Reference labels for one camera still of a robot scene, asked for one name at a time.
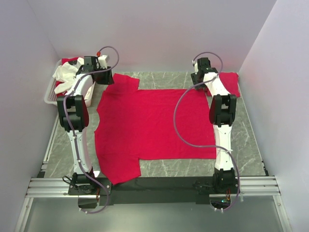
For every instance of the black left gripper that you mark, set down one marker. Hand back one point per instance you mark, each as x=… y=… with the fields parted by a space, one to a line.
x=108 y=79

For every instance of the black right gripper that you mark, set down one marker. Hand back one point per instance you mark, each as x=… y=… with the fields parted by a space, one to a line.
x=194 y=77

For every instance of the red t-shirt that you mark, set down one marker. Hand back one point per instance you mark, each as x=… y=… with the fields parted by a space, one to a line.
x=68 y=60
x=224 y=84
x=151 y=124

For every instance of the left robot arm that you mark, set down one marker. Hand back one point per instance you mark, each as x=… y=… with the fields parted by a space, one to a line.
x=74 y=117

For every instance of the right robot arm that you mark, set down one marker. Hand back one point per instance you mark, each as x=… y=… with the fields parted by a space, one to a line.
x=221 y=115

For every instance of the folded red t-shirt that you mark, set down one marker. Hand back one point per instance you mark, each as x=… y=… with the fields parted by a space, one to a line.
x=224 y=84

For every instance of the white and black t-shirt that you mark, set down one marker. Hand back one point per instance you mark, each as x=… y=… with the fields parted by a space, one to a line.
x=65 y=77

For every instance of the red t-shirt in basket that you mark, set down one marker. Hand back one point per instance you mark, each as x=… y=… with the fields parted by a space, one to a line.
x=68 y=60

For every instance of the white plastic laundry basket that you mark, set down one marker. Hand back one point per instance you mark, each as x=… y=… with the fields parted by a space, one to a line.
x=63 y=79

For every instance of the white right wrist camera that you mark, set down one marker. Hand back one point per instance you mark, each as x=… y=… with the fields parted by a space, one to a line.
x=195 y=65

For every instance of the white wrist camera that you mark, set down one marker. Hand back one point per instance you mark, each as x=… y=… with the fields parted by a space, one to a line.
x=195 y=65
x=103 y=61

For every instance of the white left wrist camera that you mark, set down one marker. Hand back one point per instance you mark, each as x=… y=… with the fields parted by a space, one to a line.
x=103 y=61

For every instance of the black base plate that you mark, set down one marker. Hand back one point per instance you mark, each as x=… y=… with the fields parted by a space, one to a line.
x=143 y=190

